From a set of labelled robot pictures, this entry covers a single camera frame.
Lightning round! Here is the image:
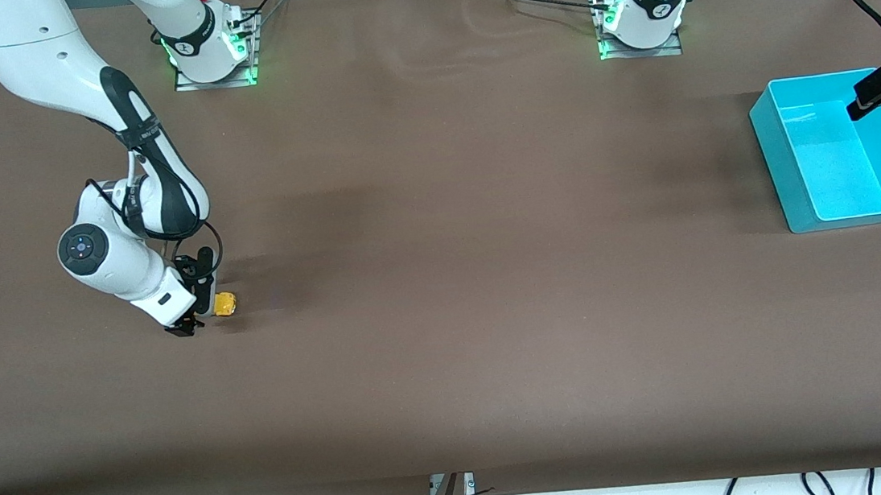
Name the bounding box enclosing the teal plastic bin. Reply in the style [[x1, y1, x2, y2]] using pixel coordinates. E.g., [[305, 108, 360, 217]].
[[745, 67, 881, 238]]

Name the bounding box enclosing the brown table cover sheet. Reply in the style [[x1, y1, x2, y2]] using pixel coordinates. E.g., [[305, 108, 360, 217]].
[[0, 0, 881, 495]]

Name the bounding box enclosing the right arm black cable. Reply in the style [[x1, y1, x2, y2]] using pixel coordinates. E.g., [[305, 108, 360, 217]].
[[77, 116, 227, 286]]

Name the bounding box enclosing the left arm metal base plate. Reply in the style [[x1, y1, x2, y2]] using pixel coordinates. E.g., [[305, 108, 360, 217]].
[[592, 0, 685, 64]]

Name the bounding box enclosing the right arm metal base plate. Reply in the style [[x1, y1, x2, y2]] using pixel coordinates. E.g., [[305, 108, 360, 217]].
[[168, 10, 264, 94]]

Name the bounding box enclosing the small metal bracket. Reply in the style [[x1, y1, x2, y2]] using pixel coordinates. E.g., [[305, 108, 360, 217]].
[[428, 471, 478, 495]]

